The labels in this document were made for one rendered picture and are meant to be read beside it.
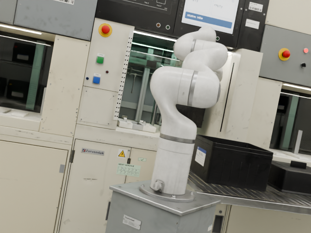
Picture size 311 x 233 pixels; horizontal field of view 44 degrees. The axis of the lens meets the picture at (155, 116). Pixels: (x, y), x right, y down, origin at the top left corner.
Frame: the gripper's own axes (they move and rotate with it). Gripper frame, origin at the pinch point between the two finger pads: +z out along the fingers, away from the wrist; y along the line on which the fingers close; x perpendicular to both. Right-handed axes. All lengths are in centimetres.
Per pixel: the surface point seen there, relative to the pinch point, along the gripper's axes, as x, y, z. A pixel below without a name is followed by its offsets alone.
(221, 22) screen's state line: 32.0, 3.1, -29.6
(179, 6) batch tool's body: 35, -21, -29
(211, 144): -27, -6, -71
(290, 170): -34, 34, -70
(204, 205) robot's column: -43, -18, -107
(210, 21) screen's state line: 31.4, -3.0, -29.6
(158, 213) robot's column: -47, -34, -112
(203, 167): -38, -5, -67
